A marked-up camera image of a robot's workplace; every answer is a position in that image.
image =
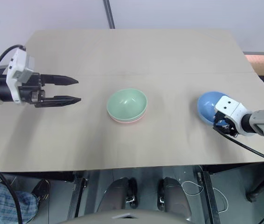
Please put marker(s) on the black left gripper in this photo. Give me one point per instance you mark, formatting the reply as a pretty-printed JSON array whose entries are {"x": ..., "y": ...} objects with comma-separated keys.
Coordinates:
[{"x": 32, "y": 89}]

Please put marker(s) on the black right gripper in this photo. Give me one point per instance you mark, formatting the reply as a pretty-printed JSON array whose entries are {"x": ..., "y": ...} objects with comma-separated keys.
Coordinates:
[{"x": 231, "y": 128}]

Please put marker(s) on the blue bowl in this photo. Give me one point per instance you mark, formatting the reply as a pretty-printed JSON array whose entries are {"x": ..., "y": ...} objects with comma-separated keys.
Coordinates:
[{"x": 206, "y": 105}]

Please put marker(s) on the green bowl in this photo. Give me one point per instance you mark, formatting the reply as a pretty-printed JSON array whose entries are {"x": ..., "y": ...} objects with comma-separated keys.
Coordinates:
[{"x": 126, "y": 103}]

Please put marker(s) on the pink bowl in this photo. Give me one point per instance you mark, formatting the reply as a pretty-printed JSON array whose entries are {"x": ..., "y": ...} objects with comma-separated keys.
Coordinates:
[{"x": 127, "y": 121}]

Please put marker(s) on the black metal table leg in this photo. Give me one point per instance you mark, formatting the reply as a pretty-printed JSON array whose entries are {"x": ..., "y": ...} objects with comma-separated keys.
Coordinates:
[
  {"x": 77, "y": 193},
  {"x": 210, "y": 193}
]

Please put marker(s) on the brown cardboard box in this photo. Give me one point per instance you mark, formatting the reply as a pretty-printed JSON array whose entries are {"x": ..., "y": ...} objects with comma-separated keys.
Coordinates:
[{"x": 260, "y": 64}]

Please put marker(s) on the black chair base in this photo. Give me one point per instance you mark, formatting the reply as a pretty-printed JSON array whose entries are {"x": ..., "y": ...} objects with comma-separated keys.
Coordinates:
[{"x": 262, "y": 186}]

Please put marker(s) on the black shoe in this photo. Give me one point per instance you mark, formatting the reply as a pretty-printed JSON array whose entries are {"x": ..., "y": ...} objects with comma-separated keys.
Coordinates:
[{"x": 41, "y": 189}]

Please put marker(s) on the blue plaid trouser leg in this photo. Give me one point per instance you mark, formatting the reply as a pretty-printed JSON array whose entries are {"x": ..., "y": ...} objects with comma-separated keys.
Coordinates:
[{"x": 3, "y": 203}]

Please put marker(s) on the grey robot torso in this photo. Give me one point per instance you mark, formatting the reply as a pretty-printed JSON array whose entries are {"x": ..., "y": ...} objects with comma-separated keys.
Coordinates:
[{"x": 127, "y": 217}]

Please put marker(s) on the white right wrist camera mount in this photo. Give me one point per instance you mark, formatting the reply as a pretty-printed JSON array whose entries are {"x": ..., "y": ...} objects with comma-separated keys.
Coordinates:
[{"x": 233, "y": 109}]

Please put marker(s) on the grey wall strip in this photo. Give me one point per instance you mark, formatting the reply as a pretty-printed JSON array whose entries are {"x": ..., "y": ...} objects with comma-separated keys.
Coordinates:
[{"x": 109, "y": 14}]

